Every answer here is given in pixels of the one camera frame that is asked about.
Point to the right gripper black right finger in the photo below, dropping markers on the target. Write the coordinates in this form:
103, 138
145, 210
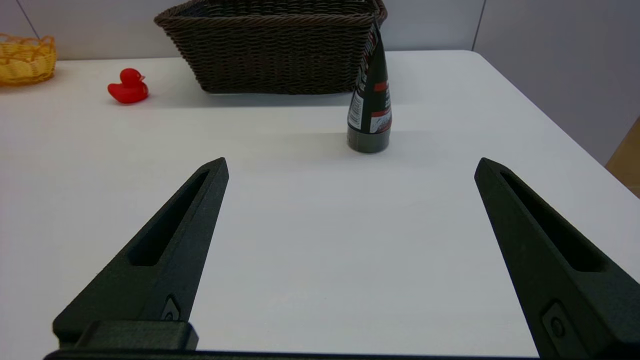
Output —
565, 300

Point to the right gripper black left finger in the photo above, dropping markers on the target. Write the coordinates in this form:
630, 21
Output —
165, 270

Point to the red rubber duck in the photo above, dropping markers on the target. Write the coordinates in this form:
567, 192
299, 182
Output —
128, 90

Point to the dark brown wicker basket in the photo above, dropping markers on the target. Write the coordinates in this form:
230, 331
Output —
272, 55

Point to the small yellow woven basket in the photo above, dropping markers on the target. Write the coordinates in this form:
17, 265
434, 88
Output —
22, 62

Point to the black cosmetic tube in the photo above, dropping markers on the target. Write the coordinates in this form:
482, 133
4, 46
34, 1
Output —
371, 112

